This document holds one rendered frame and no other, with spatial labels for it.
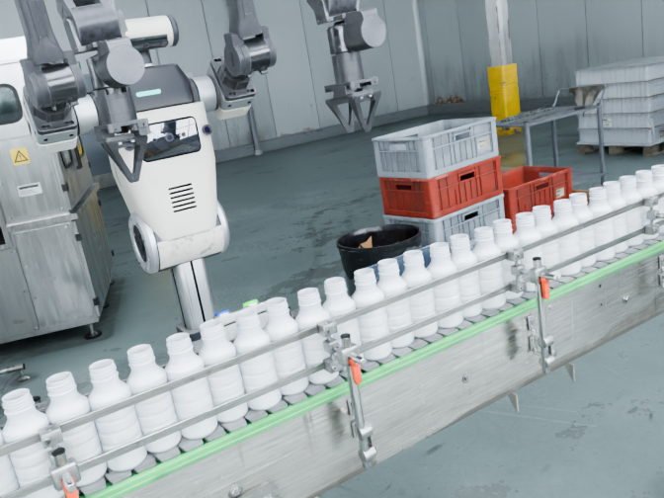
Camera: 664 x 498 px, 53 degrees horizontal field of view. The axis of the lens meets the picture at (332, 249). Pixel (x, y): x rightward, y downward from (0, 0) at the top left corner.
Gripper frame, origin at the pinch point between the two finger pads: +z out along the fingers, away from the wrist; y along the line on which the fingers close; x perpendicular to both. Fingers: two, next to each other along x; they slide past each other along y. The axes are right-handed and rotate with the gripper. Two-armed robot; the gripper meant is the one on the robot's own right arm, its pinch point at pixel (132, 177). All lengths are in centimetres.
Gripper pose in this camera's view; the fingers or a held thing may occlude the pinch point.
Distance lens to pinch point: 116.2
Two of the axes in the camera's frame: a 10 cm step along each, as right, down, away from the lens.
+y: 5.2, 1.3, -8.4
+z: 1.6, 9.6, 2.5
